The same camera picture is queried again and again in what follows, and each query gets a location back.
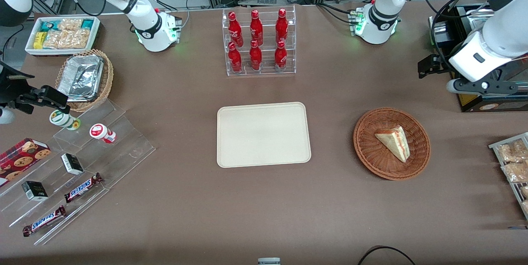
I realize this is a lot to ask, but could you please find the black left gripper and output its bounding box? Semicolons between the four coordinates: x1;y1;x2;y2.
417;54;453;80

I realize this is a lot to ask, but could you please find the triangular sandwich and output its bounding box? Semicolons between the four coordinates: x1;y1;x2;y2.
374;125;411;163

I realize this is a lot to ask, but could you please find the silver foil tray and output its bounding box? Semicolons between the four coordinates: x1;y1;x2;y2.
57;54;105;102

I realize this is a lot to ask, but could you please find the light brown wicker basket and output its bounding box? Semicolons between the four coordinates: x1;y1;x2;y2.
55;49;115;113

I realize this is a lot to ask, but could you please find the dark brown wicker basket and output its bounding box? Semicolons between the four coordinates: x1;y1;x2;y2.
353;107;431;181

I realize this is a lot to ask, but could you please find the tray of packaged snacks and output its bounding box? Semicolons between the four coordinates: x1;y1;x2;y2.
488;132;528;220

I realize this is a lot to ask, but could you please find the beige plastic tray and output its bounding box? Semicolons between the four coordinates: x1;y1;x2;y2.
217;101;312;169

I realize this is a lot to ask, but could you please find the green white yogurt cup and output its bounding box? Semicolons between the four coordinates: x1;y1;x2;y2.
49;109;82;131

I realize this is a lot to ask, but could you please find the red cookie box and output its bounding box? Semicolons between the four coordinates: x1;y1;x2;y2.
0;138;52;188

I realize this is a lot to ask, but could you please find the black food warmer cabinet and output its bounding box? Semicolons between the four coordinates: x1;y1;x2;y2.
428;3;528;113

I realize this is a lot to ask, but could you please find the large clear cracker bag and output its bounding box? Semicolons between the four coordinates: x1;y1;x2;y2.
42;29;90;50

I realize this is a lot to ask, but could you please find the small black box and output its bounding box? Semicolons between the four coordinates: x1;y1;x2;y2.
61;153;85;176
21;181;49;202

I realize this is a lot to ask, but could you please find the red white yogurt cup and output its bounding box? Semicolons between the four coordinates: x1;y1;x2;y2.
89;123;117;145

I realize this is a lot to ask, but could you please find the small clear cracker bag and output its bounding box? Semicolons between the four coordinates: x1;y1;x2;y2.
58;18;84;32

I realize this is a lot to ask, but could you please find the white snack bin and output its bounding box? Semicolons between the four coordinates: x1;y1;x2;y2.
25;16;101;57

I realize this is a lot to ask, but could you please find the snickers bar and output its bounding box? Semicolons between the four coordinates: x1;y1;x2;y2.
22;205;67;238
64;173;104;204

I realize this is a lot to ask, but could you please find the clear acrylic stepped display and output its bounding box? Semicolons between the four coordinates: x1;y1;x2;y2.
0;98;157;246

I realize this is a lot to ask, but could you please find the clear pastry bag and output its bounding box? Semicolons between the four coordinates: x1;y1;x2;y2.
496;139;528;164
501;161;528;184

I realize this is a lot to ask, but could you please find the red cola bottle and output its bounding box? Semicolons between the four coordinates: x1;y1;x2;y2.
274;40;288;72
227;42;243;73
249;9;264;47
227;11;244;47
275;8;289;45
249;40;263;71

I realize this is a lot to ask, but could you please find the clear acrylic bottle rack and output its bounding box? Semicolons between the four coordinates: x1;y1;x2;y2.
222;5;297;77

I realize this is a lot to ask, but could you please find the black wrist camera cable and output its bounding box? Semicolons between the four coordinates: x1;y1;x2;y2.
419;0;495;74

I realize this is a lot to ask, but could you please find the black cable loop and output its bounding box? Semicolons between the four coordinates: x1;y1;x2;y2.
357;246;417;265

